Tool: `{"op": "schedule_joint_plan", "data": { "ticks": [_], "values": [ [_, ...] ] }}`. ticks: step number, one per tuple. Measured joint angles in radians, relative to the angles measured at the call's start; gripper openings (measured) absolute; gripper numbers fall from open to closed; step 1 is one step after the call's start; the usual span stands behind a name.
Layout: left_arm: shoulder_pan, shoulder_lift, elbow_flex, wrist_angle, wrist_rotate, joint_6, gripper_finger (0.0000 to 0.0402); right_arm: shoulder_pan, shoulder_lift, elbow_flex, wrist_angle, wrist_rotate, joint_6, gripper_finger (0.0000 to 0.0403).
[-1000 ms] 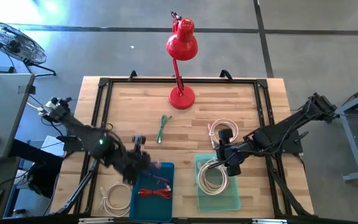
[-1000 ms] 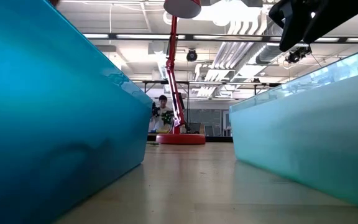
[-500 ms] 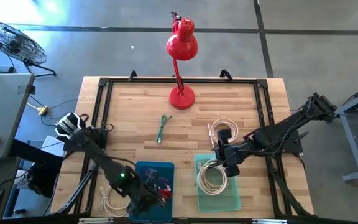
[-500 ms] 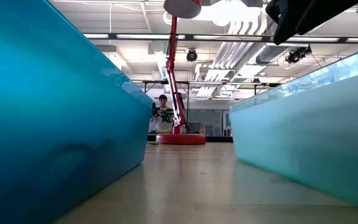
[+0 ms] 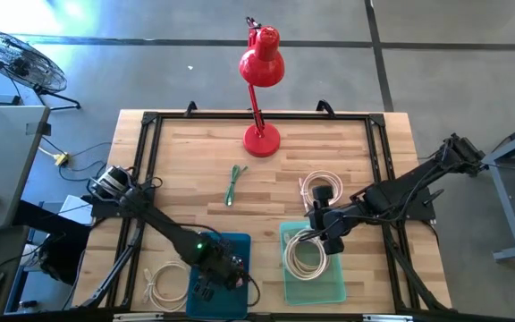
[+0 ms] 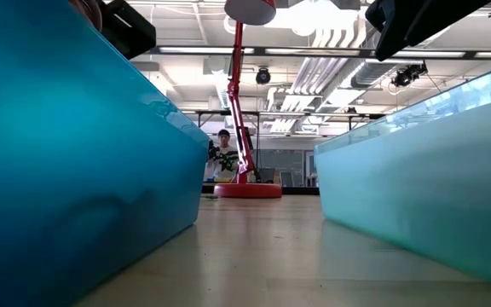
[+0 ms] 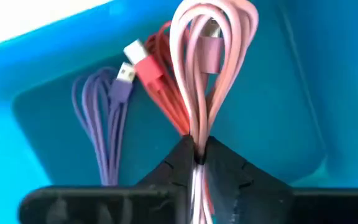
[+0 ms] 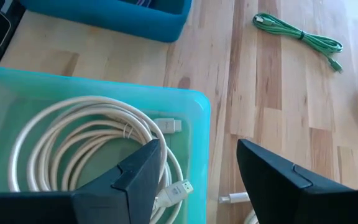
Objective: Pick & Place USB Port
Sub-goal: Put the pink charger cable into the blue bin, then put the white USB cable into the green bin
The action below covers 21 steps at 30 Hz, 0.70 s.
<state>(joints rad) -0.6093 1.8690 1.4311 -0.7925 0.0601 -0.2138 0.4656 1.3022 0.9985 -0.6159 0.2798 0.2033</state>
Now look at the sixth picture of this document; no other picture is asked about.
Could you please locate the black ceiling-mounted device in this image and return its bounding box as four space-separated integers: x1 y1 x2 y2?
391 61 429 89

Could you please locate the teal translucent plastic bin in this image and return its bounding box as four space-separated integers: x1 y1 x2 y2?
313 59 491 293

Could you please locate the black overhead frame beam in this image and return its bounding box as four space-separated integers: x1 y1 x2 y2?
130 45 491 60

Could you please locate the blue plastic bin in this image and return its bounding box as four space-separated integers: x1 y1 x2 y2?
0 0 211 307

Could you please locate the black round ceiling camera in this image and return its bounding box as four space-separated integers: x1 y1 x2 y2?
255 67 272 85

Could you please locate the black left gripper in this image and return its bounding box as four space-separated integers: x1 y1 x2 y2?
99 0 158 61

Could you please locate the person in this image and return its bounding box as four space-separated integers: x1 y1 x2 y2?
208 129 241 182

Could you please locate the red desk lamp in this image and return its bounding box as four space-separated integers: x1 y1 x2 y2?
213 0 283 200

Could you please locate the silver ribbed air duct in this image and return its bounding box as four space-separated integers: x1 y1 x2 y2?
349 29 455 90

